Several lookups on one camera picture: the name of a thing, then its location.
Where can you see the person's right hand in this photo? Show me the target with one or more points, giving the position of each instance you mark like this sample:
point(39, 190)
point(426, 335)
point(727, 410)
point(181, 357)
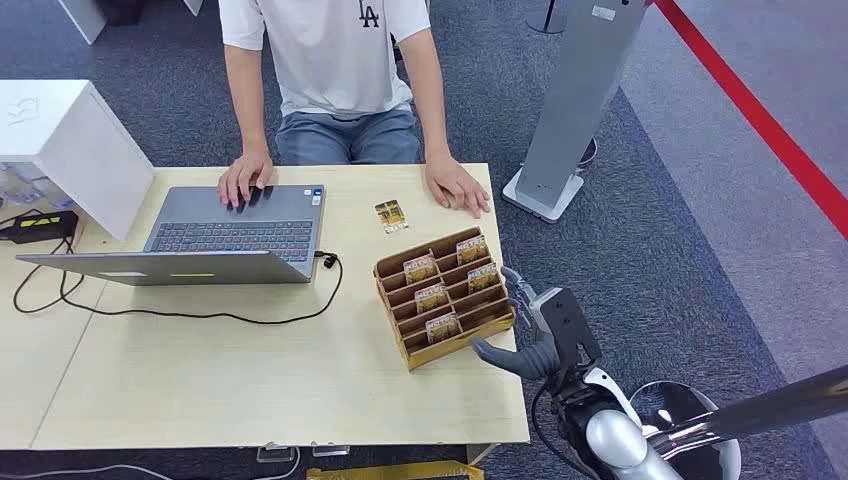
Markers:
point(245, 175)

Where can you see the person's left hand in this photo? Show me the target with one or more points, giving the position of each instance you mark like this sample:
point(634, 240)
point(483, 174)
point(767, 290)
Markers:
point(454, 182)

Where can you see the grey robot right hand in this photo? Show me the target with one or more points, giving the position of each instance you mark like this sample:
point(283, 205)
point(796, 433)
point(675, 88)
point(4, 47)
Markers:
point(497, 354)

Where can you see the person's left forearm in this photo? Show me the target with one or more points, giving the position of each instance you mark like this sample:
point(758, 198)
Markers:
point(427, 99)

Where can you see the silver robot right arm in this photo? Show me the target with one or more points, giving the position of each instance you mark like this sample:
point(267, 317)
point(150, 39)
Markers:
point(616, 444)

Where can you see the person's right forearm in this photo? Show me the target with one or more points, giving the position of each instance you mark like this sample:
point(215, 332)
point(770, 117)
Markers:
point(248, 99)

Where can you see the wooden card holder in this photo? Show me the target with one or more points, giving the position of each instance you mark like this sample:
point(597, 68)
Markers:
point(464, 344)

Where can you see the person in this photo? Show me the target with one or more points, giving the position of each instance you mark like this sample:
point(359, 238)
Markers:
point(331, 60)

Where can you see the grey laptop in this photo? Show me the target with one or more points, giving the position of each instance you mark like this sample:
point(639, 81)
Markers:
point(232, 235)

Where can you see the black stanchion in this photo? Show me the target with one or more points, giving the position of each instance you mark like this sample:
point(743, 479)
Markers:
point(548, 20)
point(590, 152)

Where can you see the grey kiosk stand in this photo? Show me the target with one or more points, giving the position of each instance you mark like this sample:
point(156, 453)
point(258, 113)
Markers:
point(576, 99)

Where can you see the white furniture panel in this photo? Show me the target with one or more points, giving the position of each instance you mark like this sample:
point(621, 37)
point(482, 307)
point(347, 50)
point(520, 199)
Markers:
point(83, 16)
point(193, 5)

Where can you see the round chrome dome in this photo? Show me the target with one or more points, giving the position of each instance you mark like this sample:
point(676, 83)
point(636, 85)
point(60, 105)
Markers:
point(669, 404)

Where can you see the white cabinet box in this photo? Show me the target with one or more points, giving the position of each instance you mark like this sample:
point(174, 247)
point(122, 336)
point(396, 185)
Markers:
point(66, 132)

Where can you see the clear plastic clip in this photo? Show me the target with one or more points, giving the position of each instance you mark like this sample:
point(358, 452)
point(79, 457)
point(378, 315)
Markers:
point(330, 451)
point(275, 454)

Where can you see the black power adapter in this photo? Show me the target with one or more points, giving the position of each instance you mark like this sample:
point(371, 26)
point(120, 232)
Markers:
point(40, 226)

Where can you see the clear plastic packaging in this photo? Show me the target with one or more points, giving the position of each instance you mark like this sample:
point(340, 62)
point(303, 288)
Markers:
point(26, 185)

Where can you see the red barrier belt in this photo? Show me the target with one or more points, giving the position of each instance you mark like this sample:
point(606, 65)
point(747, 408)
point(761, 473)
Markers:
point(748, 109)

